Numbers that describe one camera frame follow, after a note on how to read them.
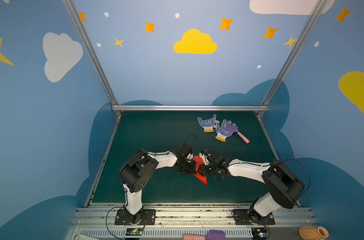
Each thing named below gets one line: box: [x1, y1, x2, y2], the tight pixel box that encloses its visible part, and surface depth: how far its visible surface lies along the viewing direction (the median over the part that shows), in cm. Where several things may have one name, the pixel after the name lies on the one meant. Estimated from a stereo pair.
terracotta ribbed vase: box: [299, 226, 329, 240], surface depth 63 cm
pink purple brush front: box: [183, 229, 226, 240], surface depth 70 cm
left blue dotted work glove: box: [197, 114, 217, 133], surface depth 117 cm
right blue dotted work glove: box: [215, 119, 234, 142], surface depth 113 cm
